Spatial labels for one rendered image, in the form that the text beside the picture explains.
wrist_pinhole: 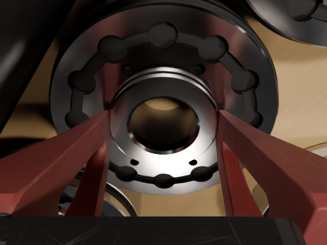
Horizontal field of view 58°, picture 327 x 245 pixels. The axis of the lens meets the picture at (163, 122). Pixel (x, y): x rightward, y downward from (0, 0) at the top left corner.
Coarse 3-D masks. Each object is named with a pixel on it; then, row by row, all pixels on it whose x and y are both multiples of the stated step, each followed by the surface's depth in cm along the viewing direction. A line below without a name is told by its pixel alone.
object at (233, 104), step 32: (160, 0) 10; (96, 32) 11; (128, 32) 11; (160, 32) 11; (192, 32) 11; (224, 32) 11; (64, 64) 12; (96, 64) 12; (128, 64) 12; (160, 64) 12; (192, 64) 12; (224, 64) 12; (256, 64) 12; (64, 96) 12; (96, 96) 12; (224, 96) 12; (256, 96) 12; (64, 128) 13; (256, 128) 13; (128, 160) 15; (192, 160) 15; (160, 192) 16
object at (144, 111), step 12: (144, 108) 16; (180, 108) 16; (132, 120) 14; (144, 120) 15; (156, 120) 16; (168, 120) 16; (180, 120) 15; (192, 120) 14; (144, 132) 14; (156, 132) 15; (168, 132) 15; (180, 132) 14
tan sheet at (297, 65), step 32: (96, 0) 13; (64, 32) 14; (256, 32) 14; (288, 64) 15; (320, 64) 15; (32, 96) 16; (288, 96) 16; (320, 96) 16; (32, 128) 18; (288, 128) 17; (320, 128) 17; (192, 192) 21
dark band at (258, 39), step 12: (120, 0) 11; (132, 0) 11; (192, 0) 11; (204, 0) 11; (96, 12) 11; (228, 12) 11; (84, 24) 11; (240, 24) 11; (72, 36) 12; (264, 48) 12
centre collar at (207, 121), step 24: (168, 72) 12; (120, 96) 12; (144, 96) 12; (168, 96) 12; (192, 96) 12; (120, 120) 13; (216, 120) 12; (120, 144) 13; (144, 144) 14; (168, 144) 14; (192, 144) 13
